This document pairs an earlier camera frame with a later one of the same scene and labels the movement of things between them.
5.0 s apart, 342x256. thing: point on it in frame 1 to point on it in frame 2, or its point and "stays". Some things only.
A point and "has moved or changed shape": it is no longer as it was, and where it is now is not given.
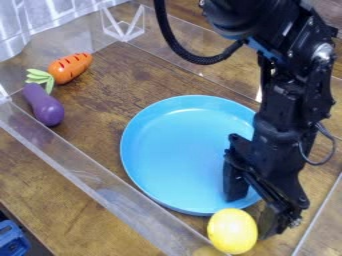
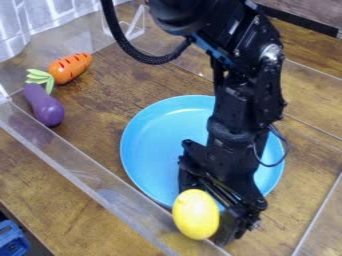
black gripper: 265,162 to 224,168
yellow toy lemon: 233,231 has moved or changed shape
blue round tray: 173,152 stays
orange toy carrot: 63,70 stays
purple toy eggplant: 46,106 stays
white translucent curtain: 23,16 stays
